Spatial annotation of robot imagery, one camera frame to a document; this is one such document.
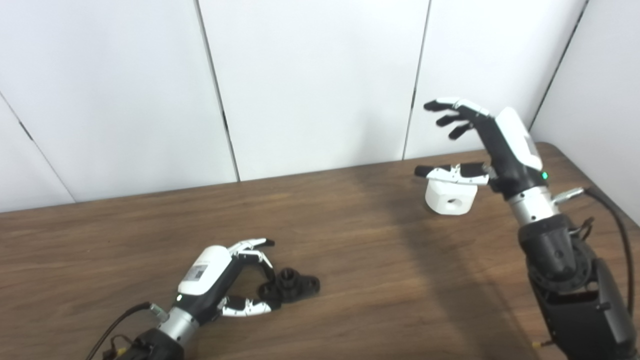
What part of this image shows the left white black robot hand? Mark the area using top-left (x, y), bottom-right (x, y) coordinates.
top-left (177, 238), bottom-right (282, 326)

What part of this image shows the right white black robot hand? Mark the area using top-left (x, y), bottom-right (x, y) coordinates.
top-left (414, 97), bottom-right (550, 201)

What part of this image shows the round white piece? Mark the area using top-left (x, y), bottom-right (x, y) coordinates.
top-left (425, 177), bottom-right (478, 216)

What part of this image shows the black flanged holder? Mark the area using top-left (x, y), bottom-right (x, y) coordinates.
top-left (257, 267), bottom-right (321, 303)

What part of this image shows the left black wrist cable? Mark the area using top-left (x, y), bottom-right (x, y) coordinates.
top-left (85, 301), bottom-right (168, 360)

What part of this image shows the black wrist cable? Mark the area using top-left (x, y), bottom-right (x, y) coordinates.
top-left (552, 186), bottom-right (637, 318)
top-left (85, 301), bottom-right (168, 360)

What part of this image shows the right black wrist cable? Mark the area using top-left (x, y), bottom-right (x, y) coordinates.
top-left (552, 186), bottom-right (637, 318)

